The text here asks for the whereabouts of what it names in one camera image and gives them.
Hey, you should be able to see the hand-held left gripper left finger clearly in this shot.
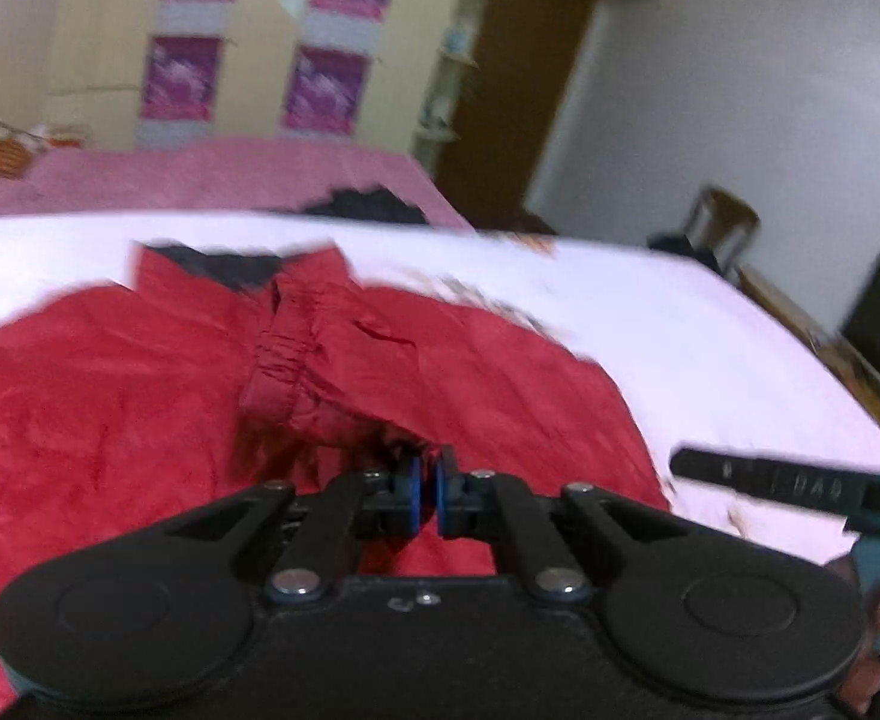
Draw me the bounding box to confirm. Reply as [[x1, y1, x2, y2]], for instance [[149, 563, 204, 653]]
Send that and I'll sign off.
[[162, 454, 427, 605]]

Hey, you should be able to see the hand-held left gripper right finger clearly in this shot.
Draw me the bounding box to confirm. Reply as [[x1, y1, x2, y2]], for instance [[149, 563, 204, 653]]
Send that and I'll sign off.
[[434, 446, 692, 605]]

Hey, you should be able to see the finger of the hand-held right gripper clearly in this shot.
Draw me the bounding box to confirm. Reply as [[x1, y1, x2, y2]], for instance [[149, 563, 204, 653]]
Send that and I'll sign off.
[[671, 448, 870, 517]]

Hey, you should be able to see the red puffer jacket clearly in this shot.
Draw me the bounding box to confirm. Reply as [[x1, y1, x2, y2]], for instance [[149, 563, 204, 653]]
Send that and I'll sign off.
[[0, 238, 673, 720]]

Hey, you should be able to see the floral white bedsheet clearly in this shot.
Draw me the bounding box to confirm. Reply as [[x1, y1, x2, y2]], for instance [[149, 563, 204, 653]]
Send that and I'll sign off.
[[0, 210, 880, 586]]

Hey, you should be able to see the wooden chair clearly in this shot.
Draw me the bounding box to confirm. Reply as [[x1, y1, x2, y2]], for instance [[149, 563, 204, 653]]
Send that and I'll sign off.
[[683, 185, 761, 272]]

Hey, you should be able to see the black cloth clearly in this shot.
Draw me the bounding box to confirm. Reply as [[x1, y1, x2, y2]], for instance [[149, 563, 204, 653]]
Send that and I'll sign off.
[[301, 186, 435, 227]]

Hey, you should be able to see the pink bedspread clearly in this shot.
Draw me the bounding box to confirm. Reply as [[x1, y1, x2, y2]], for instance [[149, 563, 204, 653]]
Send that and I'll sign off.
[[0, 135, 478, 232]]

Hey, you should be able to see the brown wooden door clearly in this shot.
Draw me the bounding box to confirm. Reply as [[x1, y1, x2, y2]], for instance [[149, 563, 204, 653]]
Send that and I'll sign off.
[[436, 0, 600, 212]]

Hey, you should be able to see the cream corner shelf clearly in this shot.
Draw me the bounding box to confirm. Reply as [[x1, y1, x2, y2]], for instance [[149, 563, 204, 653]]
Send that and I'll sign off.
[[410, 0, 502, 175]]

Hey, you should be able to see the cream wardrobe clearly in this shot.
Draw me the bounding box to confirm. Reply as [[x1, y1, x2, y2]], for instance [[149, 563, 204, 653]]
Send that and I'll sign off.
[[46, 0, 480, 152]]

